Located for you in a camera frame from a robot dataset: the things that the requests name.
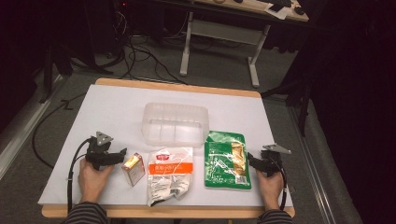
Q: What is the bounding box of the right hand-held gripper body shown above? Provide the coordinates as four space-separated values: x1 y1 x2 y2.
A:
261 143 292 178

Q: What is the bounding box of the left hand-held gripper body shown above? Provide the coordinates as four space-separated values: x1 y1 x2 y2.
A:
85 131 115 171

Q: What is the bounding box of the small yellow and red box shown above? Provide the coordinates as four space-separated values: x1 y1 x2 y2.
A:
120 152 147 188

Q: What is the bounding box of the green food packet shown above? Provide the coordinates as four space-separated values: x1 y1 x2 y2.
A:
203 130 252 190

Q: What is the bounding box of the clear plastic container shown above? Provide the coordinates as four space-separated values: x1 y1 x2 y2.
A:
141 102 210 149

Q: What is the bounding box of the person's right hand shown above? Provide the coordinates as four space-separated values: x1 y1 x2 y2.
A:
255 169 286 211

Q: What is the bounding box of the person's left hand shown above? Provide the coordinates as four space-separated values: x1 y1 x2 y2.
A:
77 157 115 203

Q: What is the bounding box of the white table mat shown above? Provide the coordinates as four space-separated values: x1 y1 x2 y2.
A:
37 83 294 208

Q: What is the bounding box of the white and orange food packet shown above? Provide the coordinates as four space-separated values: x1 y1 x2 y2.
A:
146 146 194 208

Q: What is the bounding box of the black stand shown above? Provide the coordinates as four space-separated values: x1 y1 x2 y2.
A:
261 77 314 138
38 45 74 105

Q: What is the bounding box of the wooden table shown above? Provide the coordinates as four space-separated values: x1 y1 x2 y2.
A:
40 77 296 219

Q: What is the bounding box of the dark computer tower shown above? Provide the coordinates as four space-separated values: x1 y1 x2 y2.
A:
83 0 127 59

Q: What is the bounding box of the desk with white legs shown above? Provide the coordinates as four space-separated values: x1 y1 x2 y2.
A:
179 0 310 89

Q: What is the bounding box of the white paper sheet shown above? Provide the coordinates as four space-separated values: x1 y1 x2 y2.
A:
263 2 291 21

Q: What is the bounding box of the black keyboard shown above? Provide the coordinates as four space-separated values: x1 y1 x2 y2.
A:
268 0 293 12

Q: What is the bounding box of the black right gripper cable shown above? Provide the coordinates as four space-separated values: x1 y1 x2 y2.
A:
272 158 290 211

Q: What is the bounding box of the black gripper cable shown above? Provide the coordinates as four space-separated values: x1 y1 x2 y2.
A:
65 137 93 216
272 158 290 211

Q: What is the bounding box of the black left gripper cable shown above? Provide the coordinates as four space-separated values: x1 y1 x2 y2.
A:
65 137 93 216

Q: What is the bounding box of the metal floor rail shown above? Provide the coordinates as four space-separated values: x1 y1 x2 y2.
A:
288 98 338 224
0 74 64 181

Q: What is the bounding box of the black floor cable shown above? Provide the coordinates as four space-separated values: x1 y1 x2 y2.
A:
32 92 86 170

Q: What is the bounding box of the tangle of black floor cables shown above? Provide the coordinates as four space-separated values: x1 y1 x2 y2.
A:
111 10 189 86

